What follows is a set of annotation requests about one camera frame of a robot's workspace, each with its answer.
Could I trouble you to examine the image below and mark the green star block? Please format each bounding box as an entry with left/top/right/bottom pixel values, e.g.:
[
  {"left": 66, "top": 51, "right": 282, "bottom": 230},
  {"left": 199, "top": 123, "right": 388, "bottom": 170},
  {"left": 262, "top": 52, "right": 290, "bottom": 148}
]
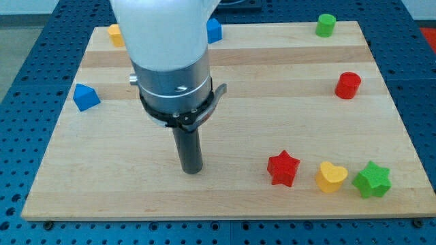
[{"left": 352, "top": 161, "right": 392, "bottom": 199}]

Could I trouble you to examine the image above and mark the light wooden board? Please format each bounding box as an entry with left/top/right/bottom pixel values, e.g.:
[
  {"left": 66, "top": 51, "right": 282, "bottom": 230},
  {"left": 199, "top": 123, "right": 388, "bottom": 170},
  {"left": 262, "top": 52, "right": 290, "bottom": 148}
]
[{"left": 22, "top": 21, "right": 435, "bottom": 221}]

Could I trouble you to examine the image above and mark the blue pentagon block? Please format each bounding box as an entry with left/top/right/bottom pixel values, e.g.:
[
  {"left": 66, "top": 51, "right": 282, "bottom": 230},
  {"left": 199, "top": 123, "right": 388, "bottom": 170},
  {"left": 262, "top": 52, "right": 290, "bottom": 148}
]
[{"left": 206, "top": 18, "right": 222, "bottom": 44}]

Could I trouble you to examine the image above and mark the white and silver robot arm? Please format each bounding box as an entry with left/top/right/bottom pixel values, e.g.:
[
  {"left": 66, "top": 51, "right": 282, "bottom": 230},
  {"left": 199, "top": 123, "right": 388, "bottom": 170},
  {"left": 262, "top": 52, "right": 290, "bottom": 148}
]
[{"left": 111, "top": 0, "right": 227, "bottom": 174}]

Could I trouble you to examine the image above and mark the green cylinder block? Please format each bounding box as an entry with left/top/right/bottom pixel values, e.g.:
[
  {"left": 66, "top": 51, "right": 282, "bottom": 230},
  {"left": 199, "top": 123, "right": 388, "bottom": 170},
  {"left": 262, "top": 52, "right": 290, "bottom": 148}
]
[{"left": 315, "top": 14, "right": 337, "bottom": 37}]

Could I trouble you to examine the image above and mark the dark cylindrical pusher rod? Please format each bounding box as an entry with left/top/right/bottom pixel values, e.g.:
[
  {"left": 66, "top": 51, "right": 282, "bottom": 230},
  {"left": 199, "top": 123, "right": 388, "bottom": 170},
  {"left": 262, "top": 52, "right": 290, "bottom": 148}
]
[{"left": 172, "top": 128, "right": 203, "bottom": 174}]

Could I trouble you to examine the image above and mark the red star block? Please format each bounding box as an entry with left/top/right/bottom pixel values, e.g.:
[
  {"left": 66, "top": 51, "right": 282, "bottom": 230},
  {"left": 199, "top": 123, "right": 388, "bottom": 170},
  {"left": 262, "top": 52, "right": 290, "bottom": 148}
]
[{"left": 267, "top": 150, "right": 300, "bottom": 187}]

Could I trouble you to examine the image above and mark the black clamp ring with lever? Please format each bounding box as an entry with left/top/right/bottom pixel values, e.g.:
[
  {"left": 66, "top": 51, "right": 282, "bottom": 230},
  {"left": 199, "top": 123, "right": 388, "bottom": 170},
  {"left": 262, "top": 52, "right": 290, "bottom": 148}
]
[{"left": 140, "top": 84, "right": 227, "bottom": 132}]

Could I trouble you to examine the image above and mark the yellow heart block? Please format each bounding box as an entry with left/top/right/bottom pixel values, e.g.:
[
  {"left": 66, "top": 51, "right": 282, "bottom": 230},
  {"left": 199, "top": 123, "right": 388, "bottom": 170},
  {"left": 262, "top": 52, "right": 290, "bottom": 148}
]
[{"left": 315, "top": 161, "right": 348, "bottom": 193}]

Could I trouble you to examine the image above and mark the black base at top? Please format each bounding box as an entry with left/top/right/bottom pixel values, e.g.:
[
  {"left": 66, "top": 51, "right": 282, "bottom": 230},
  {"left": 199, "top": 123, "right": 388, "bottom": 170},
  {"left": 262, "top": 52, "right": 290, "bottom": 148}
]
[{"left": 215, "top": 0, "right": 263, "bottom": 13}]

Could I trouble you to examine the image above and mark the blue triangular block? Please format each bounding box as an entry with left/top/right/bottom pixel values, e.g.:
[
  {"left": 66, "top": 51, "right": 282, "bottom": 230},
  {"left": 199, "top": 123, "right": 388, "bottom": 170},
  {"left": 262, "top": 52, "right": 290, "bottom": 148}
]
[{"left": 73, "top": 84, "right": 101, "bottom": 112}]

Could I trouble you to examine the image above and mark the red cylinder block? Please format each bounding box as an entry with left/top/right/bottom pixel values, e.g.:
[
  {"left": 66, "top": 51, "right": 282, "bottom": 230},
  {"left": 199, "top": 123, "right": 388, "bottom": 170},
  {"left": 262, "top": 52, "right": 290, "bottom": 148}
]
[{"left": 334, "top": 71, "right": 362, "bottom": 99}]

